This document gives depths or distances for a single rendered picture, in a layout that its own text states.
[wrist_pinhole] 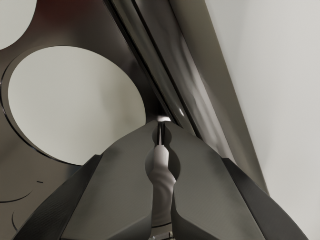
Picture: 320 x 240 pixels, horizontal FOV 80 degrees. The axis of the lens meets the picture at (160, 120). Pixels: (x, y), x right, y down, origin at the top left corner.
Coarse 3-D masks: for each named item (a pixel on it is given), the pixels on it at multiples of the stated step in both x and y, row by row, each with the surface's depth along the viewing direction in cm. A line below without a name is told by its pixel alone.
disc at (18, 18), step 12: (0, 0) 11; (12, 0) 11; (24, 0) 11; (36, 0) 11; (0, 12) 11; (12, 12) 11; (24, 12) 11; (0, 24) 11; (12, 24) 12; (24, 24) 12; (0, 36) 12; (12, 36) 12; (0, 48) 12
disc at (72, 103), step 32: (32, 64) 13; (64, 64) 13; (96, 64) 13; (32, 96) 14; (64, 96) 14; (96, 96) 14; (128, 96) 14; (32, 128) 15; (64, 128) 15; (96, 128) 15; (128, 128) 15; (64, 160) 17
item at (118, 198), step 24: (120, 144) 10; (144, 144) 10; (96, 168) 8; (120, 168) 8; (144, 168) 8; (96, 192) 7; (120, 192) 7; (144, 192) 7; (72, 216) 6; (96, 216) 6; (120, 216) 6; (144, 216) 6
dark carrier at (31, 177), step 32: (64, 0) 11; (96, 0) 11; (32, 32) 12; (64, 32) 12; (96, 32) 12; (0, 64) 13; (128, 64) 13; (0, 96) 14; (0, 128) 15; (0, 160) 17; (32, 160) 17; (160, 160) 17; (0, 192) 19; (32, 192) 19; (160, 192) 19; (0, 224) 21; (160, 224) 22
